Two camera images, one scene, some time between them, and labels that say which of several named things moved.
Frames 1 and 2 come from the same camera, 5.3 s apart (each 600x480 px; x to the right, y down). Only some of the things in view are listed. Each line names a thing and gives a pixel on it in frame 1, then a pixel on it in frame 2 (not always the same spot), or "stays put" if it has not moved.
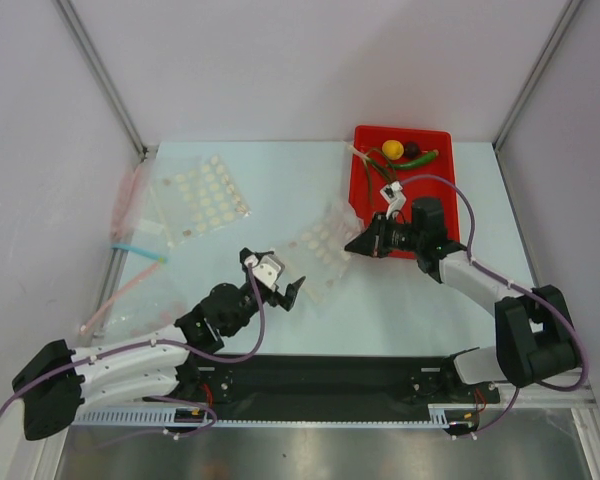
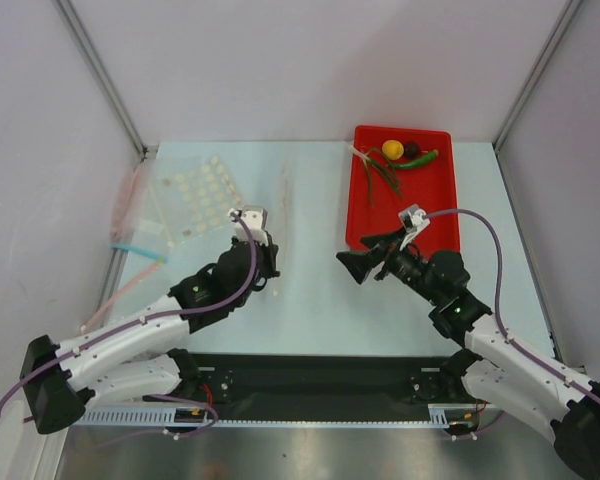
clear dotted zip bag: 315,254 → 284,222
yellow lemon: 393,149 stays put
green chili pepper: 428,156 stays put
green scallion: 378,158 stays put
